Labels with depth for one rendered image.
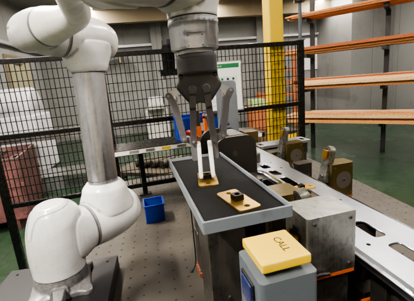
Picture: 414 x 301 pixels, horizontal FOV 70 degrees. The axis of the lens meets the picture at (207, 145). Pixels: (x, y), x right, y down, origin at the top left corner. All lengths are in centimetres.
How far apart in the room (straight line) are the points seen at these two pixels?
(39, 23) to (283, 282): 78
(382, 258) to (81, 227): 80
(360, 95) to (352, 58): 100
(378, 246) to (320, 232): 18
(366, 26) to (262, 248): 875
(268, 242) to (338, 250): 25
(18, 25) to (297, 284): 86
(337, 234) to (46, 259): 78
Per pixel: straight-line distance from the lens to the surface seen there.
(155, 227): 146
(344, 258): 63
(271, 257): 35
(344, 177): 110
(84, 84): 104
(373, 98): 918
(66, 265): 102
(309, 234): 56
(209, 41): 53
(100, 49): 104
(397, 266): 67
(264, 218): 45
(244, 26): 927
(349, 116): 489
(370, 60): 905
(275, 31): 207
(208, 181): 58
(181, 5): 53
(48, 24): 86
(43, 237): 99
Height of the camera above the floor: 136
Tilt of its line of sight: 13 degrees down
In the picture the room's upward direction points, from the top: 5 degrees counter-clockwise
